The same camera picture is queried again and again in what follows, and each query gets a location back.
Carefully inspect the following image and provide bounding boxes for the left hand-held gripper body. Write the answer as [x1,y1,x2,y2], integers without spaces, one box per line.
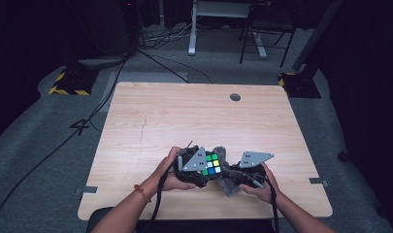
[173,140,208,185]

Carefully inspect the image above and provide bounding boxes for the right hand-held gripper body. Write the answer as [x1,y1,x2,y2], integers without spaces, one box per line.
[237,150,276,189]

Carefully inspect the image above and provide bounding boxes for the grey cloth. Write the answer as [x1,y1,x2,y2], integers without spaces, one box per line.
[213,146,243,198]

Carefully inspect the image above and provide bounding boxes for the multicoloured puzzle cube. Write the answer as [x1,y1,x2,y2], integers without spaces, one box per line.
[201,151,223,178]

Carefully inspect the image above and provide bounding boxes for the person's left hand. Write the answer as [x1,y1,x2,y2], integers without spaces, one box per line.
[149,146,197,192]

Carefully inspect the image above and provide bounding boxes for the person's right hand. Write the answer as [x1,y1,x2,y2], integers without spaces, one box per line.
[238,163,280,205]

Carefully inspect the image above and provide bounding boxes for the person's dark clothed lap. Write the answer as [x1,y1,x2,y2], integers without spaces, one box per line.
[85,207,276,233]

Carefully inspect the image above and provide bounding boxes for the black yellow striped stand base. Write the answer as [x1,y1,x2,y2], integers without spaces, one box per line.
[278,71,322,99]
[48,66,100,97]

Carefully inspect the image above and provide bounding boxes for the black metal chair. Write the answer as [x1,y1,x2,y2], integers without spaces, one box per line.
[238,0,298,69]

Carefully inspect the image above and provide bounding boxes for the dark slanted stand pole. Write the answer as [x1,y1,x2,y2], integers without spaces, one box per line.
[291,0,344,73]

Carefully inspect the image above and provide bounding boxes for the dark cabinet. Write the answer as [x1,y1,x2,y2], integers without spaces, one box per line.
[66,0,142,67]

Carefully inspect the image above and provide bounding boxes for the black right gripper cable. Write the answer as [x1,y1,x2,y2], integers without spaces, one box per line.
[267,179,281,233]

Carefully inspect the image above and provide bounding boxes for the red bracelet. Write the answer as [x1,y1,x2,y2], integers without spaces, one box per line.
[133,183,152,204]

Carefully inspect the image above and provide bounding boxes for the grey table edge bracket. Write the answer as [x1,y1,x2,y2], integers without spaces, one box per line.
[309,177,331,188]
[73,185,99,197]

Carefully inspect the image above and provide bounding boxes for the thin black floor cable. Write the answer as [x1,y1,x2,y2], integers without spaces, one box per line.
[136,48,214,84]

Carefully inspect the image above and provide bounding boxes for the bundle of floor cables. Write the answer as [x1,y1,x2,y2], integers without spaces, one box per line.
[138,18,200,50]

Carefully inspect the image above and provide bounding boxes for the white desk frame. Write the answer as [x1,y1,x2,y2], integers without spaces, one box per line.
[187,0,269,60]

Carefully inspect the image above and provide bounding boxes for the long black floor cable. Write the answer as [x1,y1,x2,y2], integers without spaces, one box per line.
[0,59,129,231]

